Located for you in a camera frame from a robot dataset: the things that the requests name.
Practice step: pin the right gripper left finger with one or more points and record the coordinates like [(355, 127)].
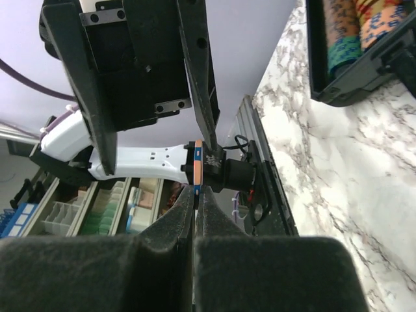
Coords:
[(149, 271)]

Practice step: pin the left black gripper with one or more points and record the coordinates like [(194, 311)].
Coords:
[(139, 74)]

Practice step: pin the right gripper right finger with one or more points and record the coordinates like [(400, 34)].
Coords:
[(238, 272)]

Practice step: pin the grey purple poker chip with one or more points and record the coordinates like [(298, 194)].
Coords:
[(198, 167)]

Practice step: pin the black poker chip case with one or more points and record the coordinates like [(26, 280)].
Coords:
[(355, 47)]

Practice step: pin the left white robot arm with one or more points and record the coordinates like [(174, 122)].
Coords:
[(67, 151)]

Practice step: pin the grey parts drawer cabinet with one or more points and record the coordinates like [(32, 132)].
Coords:
[(128, 205)]

